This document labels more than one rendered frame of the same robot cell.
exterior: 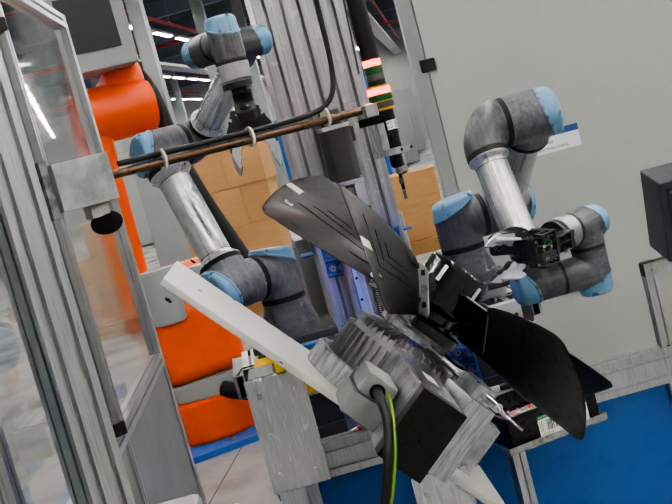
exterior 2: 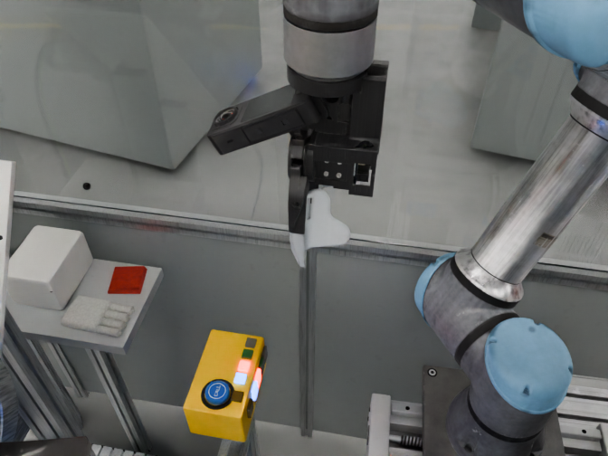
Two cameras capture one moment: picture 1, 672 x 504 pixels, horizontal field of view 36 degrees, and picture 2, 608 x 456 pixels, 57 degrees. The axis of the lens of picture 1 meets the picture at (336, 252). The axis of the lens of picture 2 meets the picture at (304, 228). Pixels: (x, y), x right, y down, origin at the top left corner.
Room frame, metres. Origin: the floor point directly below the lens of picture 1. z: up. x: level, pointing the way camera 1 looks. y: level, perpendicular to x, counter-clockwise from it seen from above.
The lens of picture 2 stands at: (2.52, -0.31, 1.91)
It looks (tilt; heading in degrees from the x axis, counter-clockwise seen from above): 44 degrees down; 103
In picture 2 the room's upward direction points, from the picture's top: straight up
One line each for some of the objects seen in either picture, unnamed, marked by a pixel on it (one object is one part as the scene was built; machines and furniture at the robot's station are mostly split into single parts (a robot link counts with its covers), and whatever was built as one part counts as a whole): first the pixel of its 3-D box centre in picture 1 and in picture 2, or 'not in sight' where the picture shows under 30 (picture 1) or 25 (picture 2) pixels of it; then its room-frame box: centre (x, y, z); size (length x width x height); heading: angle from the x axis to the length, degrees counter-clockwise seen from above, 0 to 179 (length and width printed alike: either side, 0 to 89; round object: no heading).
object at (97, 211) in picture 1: (105, 218); not in sight; (1.57, 0.32, 1.48); 0.05 x 0.04 x 0.05; 127
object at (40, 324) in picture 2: not in sight; (74, 299); (1.79, 0.39, 0.84); 0.36 x 0.24 x 0.03; 2
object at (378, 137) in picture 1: (384, 129); not in sight; (1.92, -0.14, 1.50); 0.09 x 0.07 x 0.10; 127
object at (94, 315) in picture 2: not in sight; (98, 315); (1.89, 0.34, 0.87); 0.15 x 0.09 x 0.02; 179
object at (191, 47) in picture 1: (209, 49); not in sight; (2.53, 0.17, 1.78); 0.11 x 0.11 x 0.08; 36
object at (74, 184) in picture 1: (72, 185); not in sight; (1.55, 0.35, 1.54); 0.10 x 0.07 x 0.08; 127
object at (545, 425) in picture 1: (534, 411); not in sight; (2.13, -0.31, 0.84); 0.22 x 0.17 x 0.07; 108
